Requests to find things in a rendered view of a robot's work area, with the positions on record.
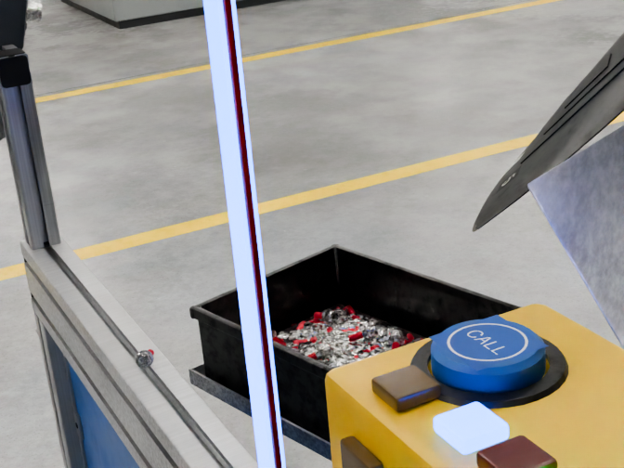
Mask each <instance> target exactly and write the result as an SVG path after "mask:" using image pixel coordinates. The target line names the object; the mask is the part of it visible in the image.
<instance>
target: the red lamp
mask: <svg viewBox="0 0 624 468"><path fill-rule="evenodd" d="M476 463H477V466H478V468H557V460H556V459H555V458H554V457H553V456H551V455H550V454H549V453H547V452H546V451H545V450H543V449H542V448H540V447H539V446H537V445H536V444H535V443H533V442H532V441H531V440H529V439H528V438H527V437H525V436H524V435H519V436H516V437H513V438H511V439H508V440H505V441H503V442H500V443H499V444H496V445H493V446H491V447H488V448H484V449H481V450H479V451H478V452H477V453H476Z"/></svg>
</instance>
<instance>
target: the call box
mask: <svg viewBox="0 0 624 468"><path fill-rule="evenodd" d="M499 316H500V317H502V318H503V319H506V320H508V321H511V322H515V323H518V324H521V325H524V326H526V327H528V328H529V329H530V330H532V331H533V332H534V333H536V334H537V335H538V336H539V337H540V338H541V339H542V340H543V342H544V343H545V344H546V345H548V346H546V347H545V360H546V370H545V373H544V375H543V377H542V378H541V379H540V380H539V381H537V382H536V383H533V384H532V385H530V386H528V387H525V388H522V389H518V390H515V391H510V392H504V393H493V394H484V393H473V392H466V391H462V390H459V389H455V388H452V387H449V386H447V385H445V384H443V383H441V382H439V381H438V380H437V379H436V378H435V377H434V375H433V373H432V365H431V344H432V342H433V340H432V339H430V338H426V339H423V340H421V341H418V342H415V343H412V344H407V345H404V346H401V347H399V348H396V349H393V350H390V351H386V352H383V353H381V354H378V355H375V356H372V357H367V358H364V359H361V360H359V361H356V362H353V363H350V364H347V365H343V366H341V367H338V368H335V369H332V370H331V371H329V372H328V373H327V374H326V378H325V388H326V398H327V409H328V419H329V429H330V441H331V460H332V468H343V467H342V457H341V446H340V441H341V439H343V438H345V437H348V436H354V437H355V438H356V439H357V440H358V441H359V442H360V443H361V444H362V445H364V446H365V447H366V448H367V449H368V450H369V451H370V452H371V453H372V454H373V455H374V456H375V457H376V458H377V459H379V460H380V461H381V462H382V464H383V468H478V466H477V463H476V453H477V452H478V451H479V450H481V449H485V448H481V449H479V450H477V451H474V452H472V453H469V454H461V453H460V452H459V451H458V450H456V449H455V448H454V447H452V446H451V445H450V443H449V442H447V441H446V440H445V439H444V438H443V437H441V436H440V435H439V434H437V433H436V431H435V429H434V417H435V416H437V415H440V414H442V413H445V412H448V411H451V410H455V409H457V408H460V407H463V406H465V405H468V404H471V403H474V402H479V403H481V404H482V405H483V406H485V407H486V408H487V409H489V410H490V411H492V412H493V413H494V414H496V415H497V416H498V417H500V418H501V419H503V420H504V421H505V422H507V424H508V426H509V437H508V438H507V439H505V440H508V439H511V438H513V437H516V436H525V437H527V438H528V439H529V440H531V441H532V442H533V443H535V444H536V445H537V446H539V447H540V448H541V449H543V450H545V451H546V452H547V453H549V454H550V455H551V456H553V457H554V458H555V459H556V460H557V468H624V349H623V348H621V347H619V346H617V345H616V344H613V343H611V342H609V341H608V340H606V339H605V338H603V337H602V336H600V335H598V334H596V333H594V332H593V331H590V330H588V329H587V328H585V327H583V326H581V325H580V324H578V323H577V322H575V321H573V320H572V319H570V318H567V317H566V316H564V315H562V314H560V313H558V312H557V311H555V310H553V309H551V308H550V307H548V306H546V305H540V304H532V305H527V306H524V307H521V308H518V309H515V310H512V311H509V312H506V313H503V314H500V315H499ZM410 365H415V366H416V367H418V368H419V369H420V370H422V371H423V372H425V373H426V374H427V375H429V376H430V377H431V378H433V379H434V380H435V381H437V382H438V383H439V385H440V390H441V394H440V397H439V398H438V399H435V400H433V401H430V402H427V403H424V404H421V405H419V406H417V407H414V408H411V409H406V410H403V411H401V412H397V411H395V410H394V409H392V408H391V407H390V406H389V405H387V404H386V403H385V402H384V401H383V400H381V399H380V398H379V397H378V396H377V395H375V394H374V393H373V391H372V388H371V380H372V378H374V377H377V376H380V375H383V374H386V373H388V372H391V371H396V370H399V369H402V368H405V367H408V366H410ZM505 440H503V441H505ZM503 441H501V442H503ZM499 443H500V442H498V443H496V444H499ZM496 444H493V445H496ZM493 445H491V446H493ZM491 446H488V447H491ZM488 447H486V448H488Z"/></svg>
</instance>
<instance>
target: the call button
mask: <svg viewBox="0 0 624 468"><path fill-rule="evenodd" d="M429 338H430V339H432V340H433V342H432V344H431V365H432V373H433V375H434V377H435V378H436V379H437V380H438V381H439V382H441V383H442V384H445V385H447V386H449V387H452V388H455V389H459V390H462V391H466V392H473V393H484V394H493V393H504V392H510V391H515V390H518V389H522V388H525V387H528V386H530V385H532V384H534V383H536V382H537V381H539V380H540V379H541V378H542V377H543V375H544V373H545V370H546V360H545V347H546V346H548V345H546V344H545V343H544V342H543V340H542V339H541V338H540V337H539V336H538V335H537V334H536V333H534V332H533V331H532V330H530V329H529V328H528V327H526V326H524V325H521V324H518V323H515V322H511V321H508V320H506V319H504V318H502V317H500V316H499V315H495V316H492V317H489V318H484V319H475V320H469V321H464V322H462V323H458V324H456V325H453V326H451V327H449V328H447V329H445V330H444V331H442V332H441V333H439V334H436V335H433V336H430V337H429Z"/></svg>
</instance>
